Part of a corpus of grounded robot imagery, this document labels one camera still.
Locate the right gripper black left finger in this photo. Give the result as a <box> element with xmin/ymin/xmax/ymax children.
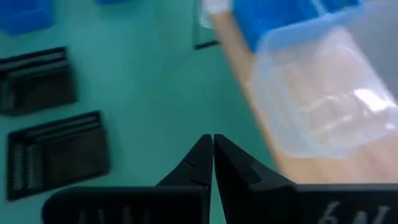
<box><xmin>42</xmin><ymin>134</ymin><xmax>214</xmax><ymax>224</ymax></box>

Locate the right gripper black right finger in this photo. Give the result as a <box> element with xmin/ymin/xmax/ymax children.
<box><xmin>214</xmin><ymin>134</ymin><xmax>398</xmax><ymax>224</ymax></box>

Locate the black plastic basket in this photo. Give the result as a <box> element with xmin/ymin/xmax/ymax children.
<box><xmin>0</xmin><ymin>45</ymin><xmax>78</xmax><ymax>118</ymax></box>
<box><xmin>5</xmin><ymin>110</ymin><xmax>111</xmax><ymax>202</ymax></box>

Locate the wooden shelf board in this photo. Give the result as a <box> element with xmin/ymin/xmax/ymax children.
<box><xmin>192</xmin><ymin>0</ymin><xmax>398</xmax><ymax>185</ymax></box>

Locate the green table mat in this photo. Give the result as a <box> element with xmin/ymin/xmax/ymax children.
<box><xmin>0</xmin><ymin>0</ymin><xmax>277</xmax><ymax>224</ymax></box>

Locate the clear plastic basket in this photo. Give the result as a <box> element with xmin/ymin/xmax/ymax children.
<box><xmin>251</xmin><ymin>26</ymin><xmax>398</xmax><ymax>160</ymax></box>

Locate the blue plastic basket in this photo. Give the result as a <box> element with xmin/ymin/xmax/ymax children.
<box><xmin>232</xmin><ymin>0</ymin><xmax>365</xmax><ymax>53</ymax></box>

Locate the blue lid on table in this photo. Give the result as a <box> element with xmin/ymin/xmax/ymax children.
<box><xmin>0</xmin><ymin>0</ymin><xmax>54</xmax><ymax>35</ymax></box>

